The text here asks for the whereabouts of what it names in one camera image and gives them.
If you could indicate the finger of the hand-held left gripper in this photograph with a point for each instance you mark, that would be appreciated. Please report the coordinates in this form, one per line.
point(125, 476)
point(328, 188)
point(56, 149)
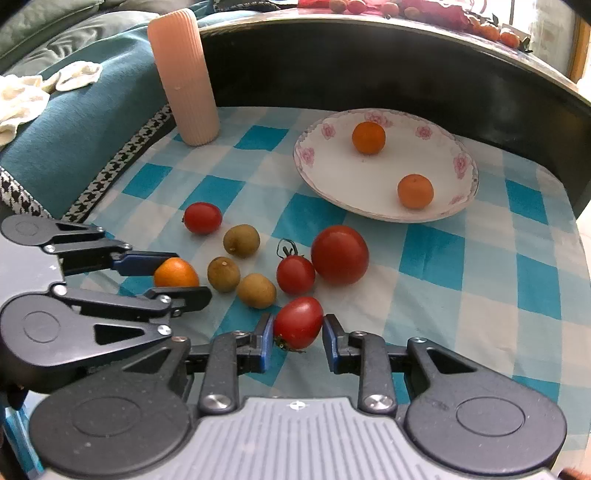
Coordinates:
point(138, 262)
point(184, 296)

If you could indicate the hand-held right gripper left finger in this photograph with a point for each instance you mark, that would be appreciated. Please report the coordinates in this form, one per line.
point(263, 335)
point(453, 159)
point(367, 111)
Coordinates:
point(265, 344)

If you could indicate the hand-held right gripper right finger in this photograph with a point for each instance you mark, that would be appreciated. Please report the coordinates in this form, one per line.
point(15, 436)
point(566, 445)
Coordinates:
point(328, 344)

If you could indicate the mandarin orange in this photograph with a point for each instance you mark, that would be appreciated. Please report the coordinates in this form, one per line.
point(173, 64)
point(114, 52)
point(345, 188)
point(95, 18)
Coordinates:
point(368, 137)
point(174, 273)
point(489, 31)
point(510, 38)
point(415, 191)

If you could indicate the red cherry tomato with stem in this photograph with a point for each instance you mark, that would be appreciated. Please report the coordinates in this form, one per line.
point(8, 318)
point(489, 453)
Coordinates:
point(295, 275)

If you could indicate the large red tomato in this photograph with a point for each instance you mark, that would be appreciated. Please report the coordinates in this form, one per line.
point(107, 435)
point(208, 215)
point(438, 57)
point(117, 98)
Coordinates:
point(340, 254)

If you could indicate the white floral plate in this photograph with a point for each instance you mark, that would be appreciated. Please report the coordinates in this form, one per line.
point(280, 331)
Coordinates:
point(351, 180)

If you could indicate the blue white checkered tablecloth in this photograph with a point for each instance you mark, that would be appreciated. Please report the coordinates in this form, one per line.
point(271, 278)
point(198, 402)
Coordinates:
point(461, 295)

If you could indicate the teal cushion houndstooth trim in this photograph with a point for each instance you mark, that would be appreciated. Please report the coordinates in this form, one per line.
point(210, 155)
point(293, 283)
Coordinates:
point(92, 120)

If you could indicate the pink ribbed vase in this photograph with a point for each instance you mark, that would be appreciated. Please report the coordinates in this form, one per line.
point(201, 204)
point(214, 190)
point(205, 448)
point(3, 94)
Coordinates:
point(184, 78)

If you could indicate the white crumpled cloth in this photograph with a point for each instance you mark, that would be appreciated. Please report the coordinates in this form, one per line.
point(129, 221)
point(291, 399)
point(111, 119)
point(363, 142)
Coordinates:
point(23, 99)

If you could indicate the grey green cushion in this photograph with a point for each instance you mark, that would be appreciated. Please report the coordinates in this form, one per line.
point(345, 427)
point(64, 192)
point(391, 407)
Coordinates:
point(69, 23)

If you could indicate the wooden shelf unit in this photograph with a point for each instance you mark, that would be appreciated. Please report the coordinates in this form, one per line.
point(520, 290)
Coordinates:
point(581, 50)

